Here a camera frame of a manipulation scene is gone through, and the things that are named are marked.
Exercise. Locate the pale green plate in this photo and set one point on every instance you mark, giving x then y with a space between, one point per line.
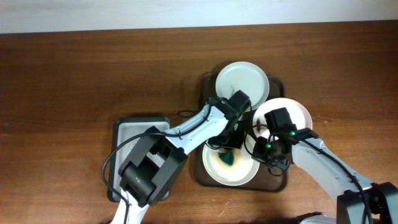
244 76

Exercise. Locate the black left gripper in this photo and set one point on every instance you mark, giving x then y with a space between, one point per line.
239 135

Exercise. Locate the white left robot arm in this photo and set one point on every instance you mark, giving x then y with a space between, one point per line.
158 157

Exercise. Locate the cream white plate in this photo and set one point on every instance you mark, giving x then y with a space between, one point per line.
240 172

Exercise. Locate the green yellow sponge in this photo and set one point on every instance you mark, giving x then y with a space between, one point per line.
227 159

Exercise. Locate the dark brown serving tray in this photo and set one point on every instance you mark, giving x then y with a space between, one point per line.
263 181

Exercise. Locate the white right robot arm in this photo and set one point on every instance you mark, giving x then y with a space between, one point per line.
358 199

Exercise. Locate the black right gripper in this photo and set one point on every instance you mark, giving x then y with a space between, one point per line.
258 154

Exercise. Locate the small black soapy tray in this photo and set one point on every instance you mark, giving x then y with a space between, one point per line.
125 128

